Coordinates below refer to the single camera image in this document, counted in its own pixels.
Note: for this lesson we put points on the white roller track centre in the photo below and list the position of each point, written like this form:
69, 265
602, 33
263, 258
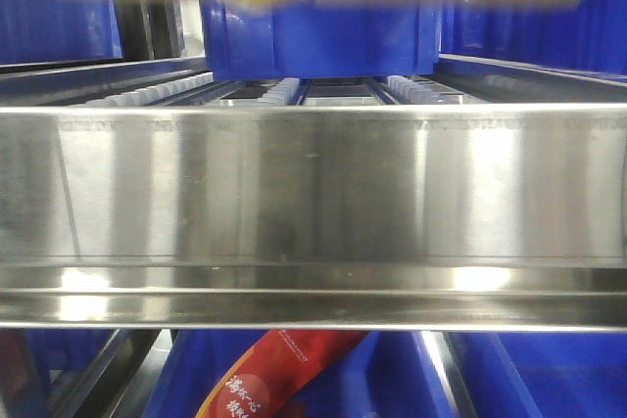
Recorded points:
281, 94

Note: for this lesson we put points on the white roller track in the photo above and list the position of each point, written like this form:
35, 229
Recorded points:
410, 92
281, 94
154, 93

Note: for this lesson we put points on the white roller track right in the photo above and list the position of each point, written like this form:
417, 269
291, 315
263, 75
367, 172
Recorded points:
410, 92

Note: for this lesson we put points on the blue bin upper centre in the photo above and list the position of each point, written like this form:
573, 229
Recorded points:
308, 40

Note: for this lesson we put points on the blue bin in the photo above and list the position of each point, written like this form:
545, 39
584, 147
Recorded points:
590, 36
544, 374
32, 358
308, 40
42, 31
389, 374

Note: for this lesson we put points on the white roller track left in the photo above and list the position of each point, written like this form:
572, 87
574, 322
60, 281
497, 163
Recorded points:
154, 93

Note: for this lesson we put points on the blue bin lower centre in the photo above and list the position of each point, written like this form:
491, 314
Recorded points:
389, 374

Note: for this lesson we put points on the red snack package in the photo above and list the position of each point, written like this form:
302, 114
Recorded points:
275, 368

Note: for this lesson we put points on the blue bin lower right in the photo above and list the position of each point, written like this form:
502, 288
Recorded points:
544, 374

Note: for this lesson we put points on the blue bin upper right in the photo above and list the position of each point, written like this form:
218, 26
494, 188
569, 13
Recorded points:
590, 36

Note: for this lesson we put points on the blue bin upper left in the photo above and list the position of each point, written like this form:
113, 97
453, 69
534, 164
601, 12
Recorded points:
42, 31

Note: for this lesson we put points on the blue bin lower left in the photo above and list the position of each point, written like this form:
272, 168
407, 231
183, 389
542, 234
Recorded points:
32, 358

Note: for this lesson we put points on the stainless steel shelf rail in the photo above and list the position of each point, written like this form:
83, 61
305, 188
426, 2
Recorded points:
451, 217

